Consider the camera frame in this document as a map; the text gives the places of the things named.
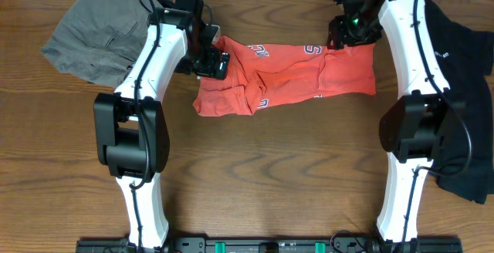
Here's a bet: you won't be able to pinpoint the red soccer t-shirt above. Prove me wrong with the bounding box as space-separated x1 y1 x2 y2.
193 35 376 116

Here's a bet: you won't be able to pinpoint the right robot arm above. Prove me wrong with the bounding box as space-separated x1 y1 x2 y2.
327 0 472 252

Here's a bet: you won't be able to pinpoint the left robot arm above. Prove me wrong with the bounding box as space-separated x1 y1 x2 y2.
76 0 230 252

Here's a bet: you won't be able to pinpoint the black t-shirt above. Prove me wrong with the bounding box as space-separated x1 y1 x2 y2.
425 0 493 204

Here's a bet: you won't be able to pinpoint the grey-brown folded shorts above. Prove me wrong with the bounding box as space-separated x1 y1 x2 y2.
41 0 152 87

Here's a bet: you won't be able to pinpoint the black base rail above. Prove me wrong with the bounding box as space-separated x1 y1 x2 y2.
75 231 463 253

